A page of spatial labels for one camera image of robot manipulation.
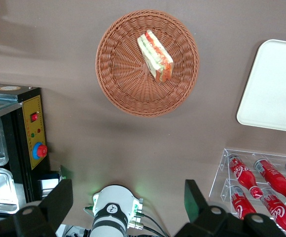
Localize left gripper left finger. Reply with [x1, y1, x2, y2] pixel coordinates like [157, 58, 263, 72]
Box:
[0, 179, 74, 237]

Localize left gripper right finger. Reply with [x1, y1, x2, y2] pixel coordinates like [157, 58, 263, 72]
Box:
[175, 179, 286, 237]

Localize triangle sandwich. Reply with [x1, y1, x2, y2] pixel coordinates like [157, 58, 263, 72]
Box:
[137, 29, 175, 83]

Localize cream plastic tray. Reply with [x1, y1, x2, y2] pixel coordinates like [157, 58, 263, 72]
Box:
[236, 39, 286, 134]

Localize brown wicker basket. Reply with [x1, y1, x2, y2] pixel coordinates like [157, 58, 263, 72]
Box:
[95, 9, 200, 118]

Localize clear acrylic bottle rack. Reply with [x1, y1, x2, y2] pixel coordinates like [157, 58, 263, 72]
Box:
[208, 147, 286, 223]

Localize silver metal device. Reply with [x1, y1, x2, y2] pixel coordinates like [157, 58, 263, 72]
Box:
[37, 164, 73, 198]

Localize black food warmer cabinet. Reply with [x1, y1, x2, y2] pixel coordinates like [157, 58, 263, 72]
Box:
[0, 81, 51, 215]

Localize black base cable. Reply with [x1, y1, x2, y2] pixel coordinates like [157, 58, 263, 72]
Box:
[133, 212, 171, 237]

